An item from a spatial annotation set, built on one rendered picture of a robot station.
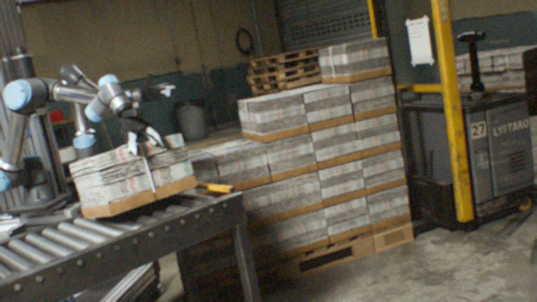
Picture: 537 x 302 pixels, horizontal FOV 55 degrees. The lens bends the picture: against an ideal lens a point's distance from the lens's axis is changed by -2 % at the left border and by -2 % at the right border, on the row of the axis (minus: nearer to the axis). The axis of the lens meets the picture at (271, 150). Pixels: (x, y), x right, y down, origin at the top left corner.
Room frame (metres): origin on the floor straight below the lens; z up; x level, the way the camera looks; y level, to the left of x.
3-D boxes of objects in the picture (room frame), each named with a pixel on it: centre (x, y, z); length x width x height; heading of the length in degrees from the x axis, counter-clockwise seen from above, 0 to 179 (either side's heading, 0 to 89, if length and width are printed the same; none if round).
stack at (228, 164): (3.08, 0.09, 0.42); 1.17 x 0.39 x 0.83; 109
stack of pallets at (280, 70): (9.87, -0.57, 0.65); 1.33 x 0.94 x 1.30; 134
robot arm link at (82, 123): (3.09, 1.06, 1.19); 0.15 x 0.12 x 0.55; 13
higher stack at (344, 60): (3.32, -0.60, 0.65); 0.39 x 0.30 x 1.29; 19
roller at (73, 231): (1.88, 0.74, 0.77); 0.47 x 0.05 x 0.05; 40
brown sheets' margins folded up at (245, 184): (3.08, 0.09, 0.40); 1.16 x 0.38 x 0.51; 109
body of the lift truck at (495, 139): (3.57, -1.36, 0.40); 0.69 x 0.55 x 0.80; 19
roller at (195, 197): (2.17, 0.39, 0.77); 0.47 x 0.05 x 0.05; 40
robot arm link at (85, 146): (2.96, 1.03, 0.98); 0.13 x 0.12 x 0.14; 13
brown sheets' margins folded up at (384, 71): (3.31, -0.60, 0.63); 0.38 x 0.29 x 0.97; 19
